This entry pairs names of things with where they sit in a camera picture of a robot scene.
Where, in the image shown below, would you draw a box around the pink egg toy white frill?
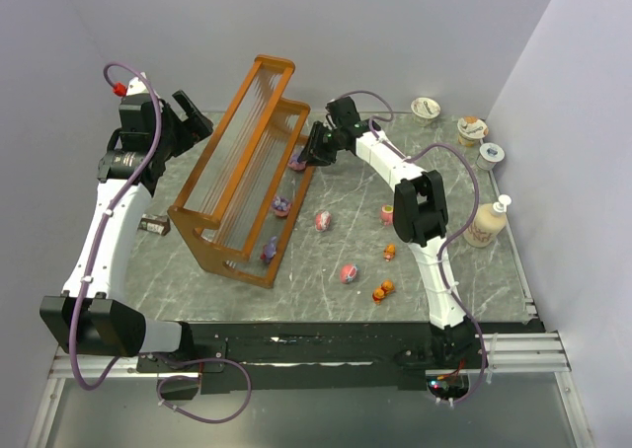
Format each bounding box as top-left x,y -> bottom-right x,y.
314,210 -> 332,232

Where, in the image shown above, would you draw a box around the pink ball purple bunny toy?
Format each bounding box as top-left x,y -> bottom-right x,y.
271,195 -> 291,218

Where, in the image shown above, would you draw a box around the small purple bunny toy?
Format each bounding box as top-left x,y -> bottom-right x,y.
260,236 -> 277,264

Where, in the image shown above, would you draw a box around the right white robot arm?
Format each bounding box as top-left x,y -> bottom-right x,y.
299,95 -> 482,341

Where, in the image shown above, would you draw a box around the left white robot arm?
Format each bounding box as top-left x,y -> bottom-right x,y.
39,90 -> 213,356

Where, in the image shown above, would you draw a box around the orange wooden tiered shelf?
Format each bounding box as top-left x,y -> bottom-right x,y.
168,55 -> 313,288

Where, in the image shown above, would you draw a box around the white yogurt cup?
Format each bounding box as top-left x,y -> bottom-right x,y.
411,97 -> 441,126

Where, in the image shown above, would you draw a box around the pink pot toy green top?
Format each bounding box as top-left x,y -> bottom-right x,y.
380,204 -> 394,225

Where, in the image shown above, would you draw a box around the brown chocolate bar wrapper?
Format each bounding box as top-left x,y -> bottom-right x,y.
138,214 -> 171,236

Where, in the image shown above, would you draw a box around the orange bear toy upper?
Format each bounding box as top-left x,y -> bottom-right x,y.
383,244 -> 396,261

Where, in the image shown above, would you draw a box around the pink egg toy blue spots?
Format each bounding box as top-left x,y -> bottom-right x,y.
340,263 -> 358,284

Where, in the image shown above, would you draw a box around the orange yogurt cup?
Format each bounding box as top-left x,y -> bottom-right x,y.
457,116 -> 489,147

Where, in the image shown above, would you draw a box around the orange bear toy right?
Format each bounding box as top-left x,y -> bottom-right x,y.
380,280 -> 395,295

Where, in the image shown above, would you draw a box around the beige soap pump bottle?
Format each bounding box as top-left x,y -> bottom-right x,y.
463,194 -> 513,248

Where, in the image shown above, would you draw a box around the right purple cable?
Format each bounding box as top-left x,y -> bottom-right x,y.
335,90 -> 495,408

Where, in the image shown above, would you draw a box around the purple cable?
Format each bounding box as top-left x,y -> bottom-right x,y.
67,62 -> 162,392
335,90 -> 495,408

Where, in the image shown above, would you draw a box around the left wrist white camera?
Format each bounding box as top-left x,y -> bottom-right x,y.
109,72 -> 160,99

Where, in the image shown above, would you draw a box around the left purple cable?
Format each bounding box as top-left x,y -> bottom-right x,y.
67,62 -> 162,392

